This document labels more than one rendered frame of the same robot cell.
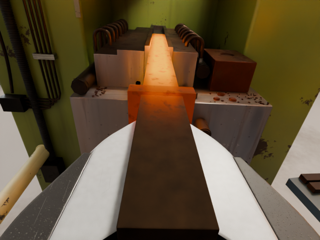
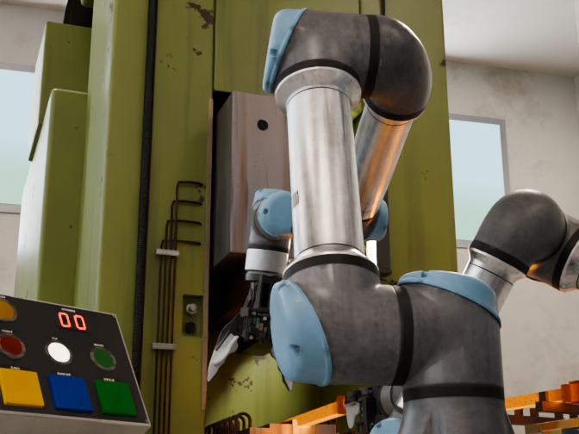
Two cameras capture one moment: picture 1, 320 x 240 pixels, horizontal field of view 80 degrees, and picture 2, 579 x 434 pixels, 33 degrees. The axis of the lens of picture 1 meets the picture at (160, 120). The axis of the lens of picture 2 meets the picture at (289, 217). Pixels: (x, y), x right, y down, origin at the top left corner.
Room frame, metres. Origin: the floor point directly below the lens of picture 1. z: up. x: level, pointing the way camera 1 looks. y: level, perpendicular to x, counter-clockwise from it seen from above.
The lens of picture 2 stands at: (-1.68, 0.67, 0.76)
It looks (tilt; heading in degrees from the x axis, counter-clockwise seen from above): 18 degrees up; 343
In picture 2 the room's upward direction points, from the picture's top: straight up
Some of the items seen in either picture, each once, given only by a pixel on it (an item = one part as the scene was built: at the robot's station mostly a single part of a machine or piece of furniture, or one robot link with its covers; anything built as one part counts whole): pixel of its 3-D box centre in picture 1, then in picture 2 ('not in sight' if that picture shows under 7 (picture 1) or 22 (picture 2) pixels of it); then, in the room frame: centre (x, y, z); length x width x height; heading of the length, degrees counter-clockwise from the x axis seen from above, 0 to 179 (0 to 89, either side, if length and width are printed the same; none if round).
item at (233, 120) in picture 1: (162, 123); not in sight; (0.60, -0.01, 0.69); 0.56 x 0.38 x 0.45; 3
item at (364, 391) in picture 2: not in sight; (384, 407); (-0.03, -0.01, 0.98); 0.12 x 0.08 x 0.09; 3
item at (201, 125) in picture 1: (202, 129); not in sight; (0.31, -0.08, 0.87); 0.04 x 0.03 x 0.03; 3
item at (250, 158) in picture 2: not in sight; (280, 205); (0.59, 0.00, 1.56); 0.42 x 0.39 x 0.40; 3
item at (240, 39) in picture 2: not in sight; (264, 56); (0.74, 0.01, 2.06); 0.44 x 0.41 x 0.47; 3
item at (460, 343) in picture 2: not in sight; (444, 332); (-0.65, 0.17, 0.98); 0.13 x 0.12 x 0.14; 82
